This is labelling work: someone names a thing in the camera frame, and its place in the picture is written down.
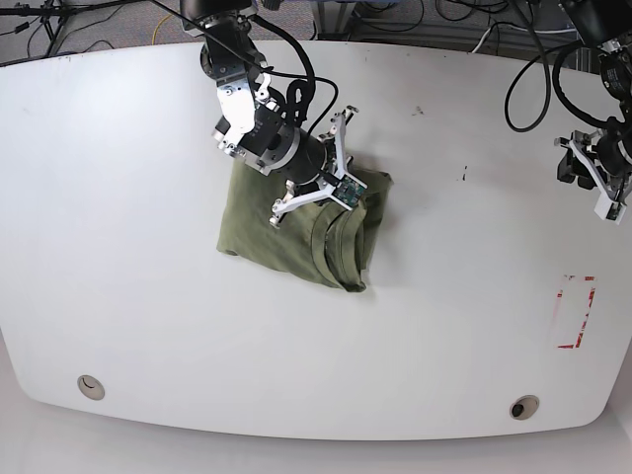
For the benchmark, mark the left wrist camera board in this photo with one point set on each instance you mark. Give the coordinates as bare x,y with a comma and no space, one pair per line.
608,209

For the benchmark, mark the right table grommet hole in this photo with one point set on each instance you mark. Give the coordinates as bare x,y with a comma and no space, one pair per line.
524,407

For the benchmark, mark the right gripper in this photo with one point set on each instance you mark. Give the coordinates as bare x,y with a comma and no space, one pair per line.
325,176

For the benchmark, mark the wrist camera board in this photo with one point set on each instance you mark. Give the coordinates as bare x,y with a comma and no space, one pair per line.
348,191
608,209

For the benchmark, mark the green T-shirt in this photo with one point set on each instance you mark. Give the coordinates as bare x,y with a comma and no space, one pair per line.
321,243

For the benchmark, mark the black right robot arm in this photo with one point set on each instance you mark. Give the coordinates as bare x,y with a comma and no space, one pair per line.
262,127

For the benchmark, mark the table grommet hole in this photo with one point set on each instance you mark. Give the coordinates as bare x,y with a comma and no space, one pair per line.
91,387
524,407

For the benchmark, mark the red tape rectangle marker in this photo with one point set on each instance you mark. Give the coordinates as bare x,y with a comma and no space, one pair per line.
573,307

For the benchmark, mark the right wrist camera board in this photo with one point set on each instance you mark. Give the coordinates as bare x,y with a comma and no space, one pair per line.
348,191

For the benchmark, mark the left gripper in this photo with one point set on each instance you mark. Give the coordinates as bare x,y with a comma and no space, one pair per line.
601,159

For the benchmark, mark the left table grommet hole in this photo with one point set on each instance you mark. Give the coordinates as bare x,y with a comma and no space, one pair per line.
91,387

